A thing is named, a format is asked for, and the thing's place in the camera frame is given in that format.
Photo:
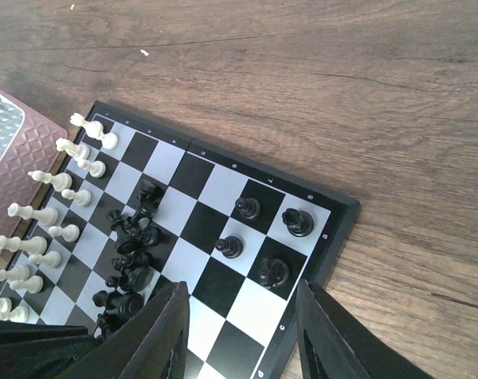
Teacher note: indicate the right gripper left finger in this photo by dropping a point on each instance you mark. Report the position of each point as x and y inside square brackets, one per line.
[152, 344]

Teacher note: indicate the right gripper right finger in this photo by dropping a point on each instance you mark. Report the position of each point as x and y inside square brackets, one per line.
[334, 344]

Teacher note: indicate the black knight chess piece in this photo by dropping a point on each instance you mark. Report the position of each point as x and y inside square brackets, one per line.
[273, 272]

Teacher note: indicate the black rook chess piece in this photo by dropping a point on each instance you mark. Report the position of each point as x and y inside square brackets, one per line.
[299, 223]
[149, 198]

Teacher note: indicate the black king chess piece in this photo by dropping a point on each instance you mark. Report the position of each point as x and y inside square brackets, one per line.
[127, 305]

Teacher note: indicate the black bishop chess piece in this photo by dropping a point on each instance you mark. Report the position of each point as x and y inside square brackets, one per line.
[135, 269]

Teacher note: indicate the black queen chess piece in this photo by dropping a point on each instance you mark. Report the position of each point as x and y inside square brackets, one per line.
[125, 243]

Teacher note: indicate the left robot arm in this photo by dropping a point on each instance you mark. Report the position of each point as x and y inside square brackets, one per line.
[41, 351]

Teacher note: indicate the white back-row chess piece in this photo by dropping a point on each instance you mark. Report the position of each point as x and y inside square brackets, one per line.
[93, 129]
[60, 182]
[73, 150]

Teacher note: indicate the black white chessboard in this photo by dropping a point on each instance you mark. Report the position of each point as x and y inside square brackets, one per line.
[238, 329]

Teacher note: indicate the pink square tin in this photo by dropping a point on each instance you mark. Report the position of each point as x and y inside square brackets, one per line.
[27, 143]

